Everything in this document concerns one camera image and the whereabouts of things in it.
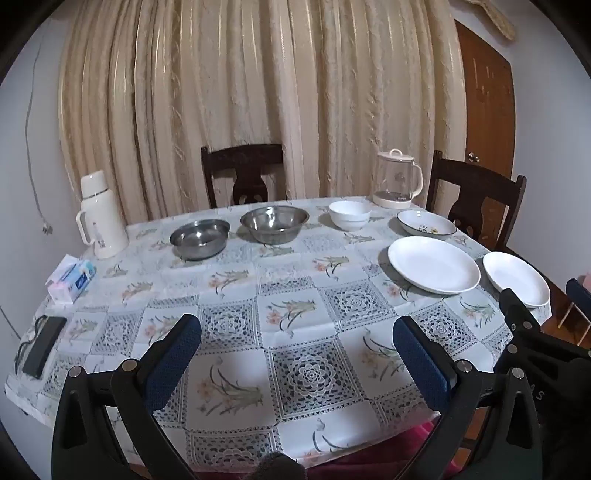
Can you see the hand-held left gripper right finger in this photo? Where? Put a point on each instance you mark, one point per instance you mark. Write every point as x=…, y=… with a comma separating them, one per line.
x=420, y=364

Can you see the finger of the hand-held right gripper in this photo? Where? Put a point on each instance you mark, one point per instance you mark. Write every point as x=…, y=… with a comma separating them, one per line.
x=579, y=295
x=515, y=307

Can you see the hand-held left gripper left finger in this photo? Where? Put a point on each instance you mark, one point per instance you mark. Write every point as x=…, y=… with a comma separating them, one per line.
x=178, y=360

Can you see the small steel bowl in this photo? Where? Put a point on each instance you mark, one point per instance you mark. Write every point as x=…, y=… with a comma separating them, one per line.
x=198, y=249

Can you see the floral deep plate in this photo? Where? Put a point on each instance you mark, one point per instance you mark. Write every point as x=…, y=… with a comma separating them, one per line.
x=425, y=226

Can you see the large steel bowl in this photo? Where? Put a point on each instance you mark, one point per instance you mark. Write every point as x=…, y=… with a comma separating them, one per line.
x=272, y=233

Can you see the white ceramic bowl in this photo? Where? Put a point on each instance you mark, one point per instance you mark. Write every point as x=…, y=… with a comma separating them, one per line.
x=349, y=220

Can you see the small white plate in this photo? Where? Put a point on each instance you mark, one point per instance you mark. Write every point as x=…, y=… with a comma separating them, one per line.
x=512, y=277

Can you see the red cloth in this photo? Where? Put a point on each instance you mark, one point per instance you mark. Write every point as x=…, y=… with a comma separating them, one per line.
x=392, y=443

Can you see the large white plate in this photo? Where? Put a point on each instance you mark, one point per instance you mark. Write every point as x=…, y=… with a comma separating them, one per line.
x=434, y=265

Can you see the dark wooden chair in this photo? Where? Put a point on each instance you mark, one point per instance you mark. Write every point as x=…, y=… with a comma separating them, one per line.
x=240, y=159
x=480, y=184

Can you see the tissue packet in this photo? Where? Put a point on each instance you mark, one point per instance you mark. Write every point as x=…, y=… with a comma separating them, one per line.
x=76, y=277

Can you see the floral lace tablecloth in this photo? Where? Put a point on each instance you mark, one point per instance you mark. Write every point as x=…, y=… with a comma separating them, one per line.
x=295, y=295

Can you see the black phone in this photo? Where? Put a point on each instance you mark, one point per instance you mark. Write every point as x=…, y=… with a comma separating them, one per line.
x=44, y=344

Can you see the glass electric kettle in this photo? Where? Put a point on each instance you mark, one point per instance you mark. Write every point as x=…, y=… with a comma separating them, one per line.
x=397, y=198

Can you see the white thermos flask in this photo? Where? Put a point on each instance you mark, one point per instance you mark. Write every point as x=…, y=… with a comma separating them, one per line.
x=104, y=217

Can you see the brown wooden door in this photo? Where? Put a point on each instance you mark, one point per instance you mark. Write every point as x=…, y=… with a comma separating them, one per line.
x=489, y=101

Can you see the beige curtain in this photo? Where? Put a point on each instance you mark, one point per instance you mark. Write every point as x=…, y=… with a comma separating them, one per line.
x=277, y=83

